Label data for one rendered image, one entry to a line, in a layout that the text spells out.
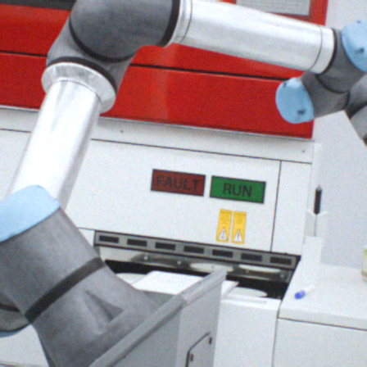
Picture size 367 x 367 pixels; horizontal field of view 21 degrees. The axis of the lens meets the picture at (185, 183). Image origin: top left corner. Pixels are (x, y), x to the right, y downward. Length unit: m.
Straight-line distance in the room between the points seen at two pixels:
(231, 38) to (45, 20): 0.76
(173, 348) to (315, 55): 0.62
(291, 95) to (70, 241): 0.61
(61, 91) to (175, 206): 0.73
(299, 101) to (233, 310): 0.37
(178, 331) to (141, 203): 1.08
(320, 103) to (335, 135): 1.94
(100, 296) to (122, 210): 1.02
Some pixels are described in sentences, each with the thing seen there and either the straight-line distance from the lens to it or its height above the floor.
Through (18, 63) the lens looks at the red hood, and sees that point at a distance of 2.22.
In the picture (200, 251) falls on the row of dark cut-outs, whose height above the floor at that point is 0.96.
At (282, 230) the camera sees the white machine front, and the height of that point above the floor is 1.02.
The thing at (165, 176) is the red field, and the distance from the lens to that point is 2.18.
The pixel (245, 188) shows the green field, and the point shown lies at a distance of 2.15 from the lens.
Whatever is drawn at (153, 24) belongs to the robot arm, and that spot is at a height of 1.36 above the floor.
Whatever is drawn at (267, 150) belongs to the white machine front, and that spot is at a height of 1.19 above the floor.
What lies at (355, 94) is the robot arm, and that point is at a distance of 1.76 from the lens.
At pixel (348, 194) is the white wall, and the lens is 3.63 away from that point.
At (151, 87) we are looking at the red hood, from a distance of 2.14.
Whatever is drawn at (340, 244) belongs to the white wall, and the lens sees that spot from 3.65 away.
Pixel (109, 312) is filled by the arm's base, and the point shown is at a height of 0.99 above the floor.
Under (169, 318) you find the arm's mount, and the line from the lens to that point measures 1.13.
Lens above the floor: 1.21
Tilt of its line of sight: 3 degrees down
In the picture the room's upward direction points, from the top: 6 degrees clockwise
